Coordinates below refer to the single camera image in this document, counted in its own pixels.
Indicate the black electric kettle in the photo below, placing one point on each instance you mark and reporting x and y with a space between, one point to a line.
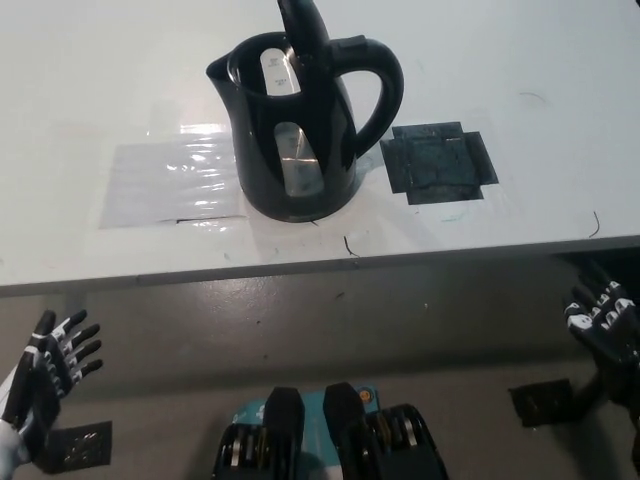
260 160

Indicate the clear glossy tape sheet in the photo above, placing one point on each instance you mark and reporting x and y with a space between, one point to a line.
165 185

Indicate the black tape patch on desk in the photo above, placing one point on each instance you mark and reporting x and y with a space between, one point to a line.
437 165

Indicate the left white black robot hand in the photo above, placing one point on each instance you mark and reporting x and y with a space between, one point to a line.
40 395

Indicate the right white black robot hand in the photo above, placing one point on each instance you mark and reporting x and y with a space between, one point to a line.
607 330

